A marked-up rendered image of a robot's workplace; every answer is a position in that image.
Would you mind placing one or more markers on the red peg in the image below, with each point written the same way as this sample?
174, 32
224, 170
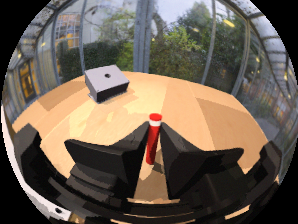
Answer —
153, 134

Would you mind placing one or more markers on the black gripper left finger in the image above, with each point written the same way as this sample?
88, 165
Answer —
123, 158

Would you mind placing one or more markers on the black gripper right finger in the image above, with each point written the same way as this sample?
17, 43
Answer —
184, 162

